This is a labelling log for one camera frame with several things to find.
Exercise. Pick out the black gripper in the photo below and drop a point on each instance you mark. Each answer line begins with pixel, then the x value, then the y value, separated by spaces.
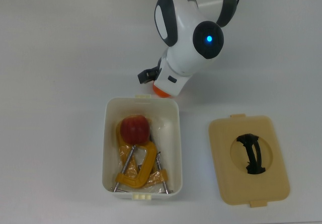
pixel 147 76

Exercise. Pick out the orange fruit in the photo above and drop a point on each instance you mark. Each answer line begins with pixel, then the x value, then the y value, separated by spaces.
pixel 159 92

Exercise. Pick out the red apple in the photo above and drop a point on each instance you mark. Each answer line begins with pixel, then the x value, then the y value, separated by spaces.
pixel 134 129

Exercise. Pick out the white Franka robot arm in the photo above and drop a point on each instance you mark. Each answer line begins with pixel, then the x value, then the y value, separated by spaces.
pixel 186 30

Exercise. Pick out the white plastic container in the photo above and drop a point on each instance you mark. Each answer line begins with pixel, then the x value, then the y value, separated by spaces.
pixel 176 133

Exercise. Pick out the beige container lid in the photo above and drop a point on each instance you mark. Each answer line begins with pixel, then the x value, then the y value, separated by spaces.
pixel 271 183

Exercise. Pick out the yellow C-clamp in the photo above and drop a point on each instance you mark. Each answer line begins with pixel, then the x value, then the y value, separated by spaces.
pixel 147 163
pixel 159 176

